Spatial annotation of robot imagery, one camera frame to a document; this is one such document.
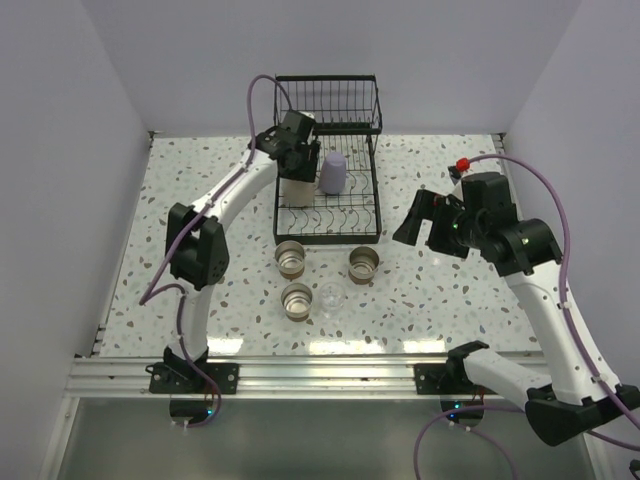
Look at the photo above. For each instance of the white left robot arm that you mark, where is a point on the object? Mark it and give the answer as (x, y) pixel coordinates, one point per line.
(196, 249)

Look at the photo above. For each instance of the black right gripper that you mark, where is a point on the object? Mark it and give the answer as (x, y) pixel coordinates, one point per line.
(435, 207)

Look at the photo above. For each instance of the beige plastic cup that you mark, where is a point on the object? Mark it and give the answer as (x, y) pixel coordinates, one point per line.
(297, 194)

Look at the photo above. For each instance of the clear glass cup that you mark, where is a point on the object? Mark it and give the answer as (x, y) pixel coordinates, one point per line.
(332, 297)

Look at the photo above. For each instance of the black wire dish rack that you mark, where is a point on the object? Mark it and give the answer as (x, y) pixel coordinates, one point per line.
(348, 120)

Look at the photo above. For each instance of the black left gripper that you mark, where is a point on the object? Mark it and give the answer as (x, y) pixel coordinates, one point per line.
(307, 171)

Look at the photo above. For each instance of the black base bracket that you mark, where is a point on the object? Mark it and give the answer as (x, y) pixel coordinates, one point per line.
(434, 379)
(164, 380)

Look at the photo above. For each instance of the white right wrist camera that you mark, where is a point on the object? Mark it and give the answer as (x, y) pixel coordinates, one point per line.
(456, 173)

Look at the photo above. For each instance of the aluminium corner rail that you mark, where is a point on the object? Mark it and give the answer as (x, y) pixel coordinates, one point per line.
(498, 142)

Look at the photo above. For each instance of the lilac plastic cup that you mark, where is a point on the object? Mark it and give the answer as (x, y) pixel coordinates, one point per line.
(332, 179)

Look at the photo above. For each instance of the black left base bracket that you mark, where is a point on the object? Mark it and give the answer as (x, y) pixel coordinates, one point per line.
(164, 380)

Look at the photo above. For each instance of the steel cup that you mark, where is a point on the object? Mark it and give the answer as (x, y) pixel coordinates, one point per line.
(363, 264)
(290, 259)
(297, 300)

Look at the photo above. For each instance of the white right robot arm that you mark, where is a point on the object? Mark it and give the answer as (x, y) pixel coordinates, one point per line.
(580, 391)

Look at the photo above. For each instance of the aluminium front mounting rail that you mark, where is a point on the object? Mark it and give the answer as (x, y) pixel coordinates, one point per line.
(375, 377)

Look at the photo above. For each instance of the black right base bracket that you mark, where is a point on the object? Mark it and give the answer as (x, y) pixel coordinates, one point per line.
(434, 379)

